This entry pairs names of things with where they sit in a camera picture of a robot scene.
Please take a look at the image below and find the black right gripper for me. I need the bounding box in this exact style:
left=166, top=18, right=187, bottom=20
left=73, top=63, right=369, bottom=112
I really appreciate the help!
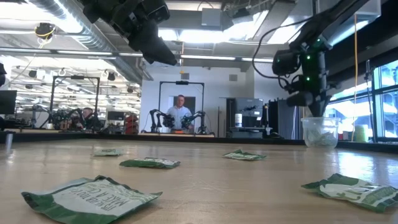
left=272, top=40, right=332, bottom=118

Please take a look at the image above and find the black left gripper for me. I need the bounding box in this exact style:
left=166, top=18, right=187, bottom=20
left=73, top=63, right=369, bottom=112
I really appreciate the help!
left=111, top=0, right=178, bottom=66

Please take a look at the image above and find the green white sweetener packet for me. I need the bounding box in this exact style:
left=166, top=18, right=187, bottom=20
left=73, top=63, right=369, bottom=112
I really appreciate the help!
left=92, top=147, right=124, bottom=157
left=21, top=175, right=164, bottom=224
left=300, top=173, right=398, bottom=214
left=222, top=149, right=267, bottom=162
left=119, top=157, right=182, bottom=170

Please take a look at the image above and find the clear plastic cup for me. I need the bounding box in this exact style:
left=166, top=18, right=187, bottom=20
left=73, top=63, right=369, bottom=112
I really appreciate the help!
left=300, top=116, right=340, bottom=149

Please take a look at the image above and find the black cabinet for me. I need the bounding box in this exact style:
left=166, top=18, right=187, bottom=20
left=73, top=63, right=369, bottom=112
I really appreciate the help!
left=268, top=98, right=301, bottom=140

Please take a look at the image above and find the yellow-green container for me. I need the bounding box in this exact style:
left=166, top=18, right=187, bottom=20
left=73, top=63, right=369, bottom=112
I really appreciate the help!
left=353, top=124, right=369, bottom=143

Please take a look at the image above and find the long ceiling light strip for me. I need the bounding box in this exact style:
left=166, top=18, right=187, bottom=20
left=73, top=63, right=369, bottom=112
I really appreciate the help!
left=0, top=48, right=274, bottom=65

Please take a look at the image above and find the grey ceiling box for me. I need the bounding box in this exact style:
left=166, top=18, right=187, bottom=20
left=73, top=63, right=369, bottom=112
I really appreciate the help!
left=201, top=7, right=223, bottom=27

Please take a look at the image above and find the person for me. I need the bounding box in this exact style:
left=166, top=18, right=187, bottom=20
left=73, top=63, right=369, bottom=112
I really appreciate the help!
left=73, top=107, right=94, bottom=130
left=166, top=94, right=194, bottom=131

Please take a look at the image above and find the grey cabinet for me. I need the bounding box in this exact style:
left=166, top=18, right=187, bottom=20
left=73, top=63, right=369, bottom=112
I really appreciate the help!
left=228, top=97, right=265, bottom=129

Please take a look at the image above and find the red tool cart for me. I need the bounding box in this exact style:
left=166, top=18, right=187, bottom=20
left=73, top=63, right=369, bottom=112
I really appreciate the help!
left=124, top=113, right=139, bottom=135

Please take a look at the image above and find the black monitor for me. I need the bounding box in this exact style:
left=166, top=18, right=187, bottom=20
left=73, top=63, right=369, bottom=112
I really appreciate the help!
left=0, top=90, right=18, bottom=115

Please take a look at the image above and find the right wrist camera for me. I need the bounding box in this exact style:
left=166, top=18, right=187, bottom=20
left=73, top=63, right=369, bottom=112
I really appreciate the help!
left=285, top=91, right=314, bottom=108

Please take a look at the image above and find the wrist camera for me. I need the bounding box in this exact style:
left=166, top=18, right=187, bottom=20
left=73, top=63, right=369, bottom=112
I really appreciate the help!
left=285, top=91, right=314, bottom=108
left=146, top=2, right=170, bottom=24

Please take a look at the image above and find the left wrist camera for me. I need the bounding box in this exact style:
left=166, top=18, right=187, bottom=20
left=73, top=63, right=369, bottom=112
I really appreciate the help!
left=146, top=2, right=170, bottom=24

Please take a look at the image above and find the black gantry frame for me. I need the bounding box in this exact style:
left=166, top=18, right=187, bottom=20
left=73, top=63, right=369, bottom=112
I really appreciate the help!
left=47, top=75, right=101, bottom=130
left=157, top=80, right=205, bottom=133

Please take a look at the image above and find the yellow hanging cable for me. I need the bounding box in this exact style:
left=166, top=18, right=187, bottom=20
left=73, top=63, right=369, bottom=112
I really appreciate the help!
left=351, top=14, right=359, bottom=142

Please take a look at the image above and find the black window frame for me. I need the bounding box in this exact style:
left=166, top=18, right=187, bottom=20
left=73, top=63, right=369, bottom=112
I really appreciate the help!
left=323, top=57, right=398, bottom=144

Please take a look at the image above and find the silver ventilation duct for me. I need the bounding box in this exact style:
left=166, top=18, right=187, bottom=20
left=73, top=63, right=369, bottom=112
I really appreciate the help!
left=27, top=0, right=144, bottom=85

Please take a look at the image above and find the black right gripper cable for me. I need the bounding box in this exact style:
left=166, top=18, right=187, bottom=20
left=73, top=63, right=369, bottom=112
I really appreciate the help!
left=251, top=17, right=313, bottom=80

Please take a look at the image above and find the ceiling cable reel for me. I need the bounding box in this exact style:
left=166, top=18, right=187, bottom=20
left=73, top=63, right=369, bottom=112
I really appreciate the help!
left=33, top=22, right=57, bottom=41

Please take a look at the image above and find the black aluminium table frame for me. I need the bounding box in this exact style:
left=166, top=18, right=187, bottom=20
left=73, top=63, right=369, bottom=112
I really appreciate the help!
left=0, top=129, right=398, bottom=154

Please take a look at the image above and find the grey metal post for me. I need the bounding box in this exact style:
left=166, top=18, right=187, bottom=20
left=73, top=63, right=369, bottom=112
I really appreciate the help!
left=5, top=130, right=15, bottom=151

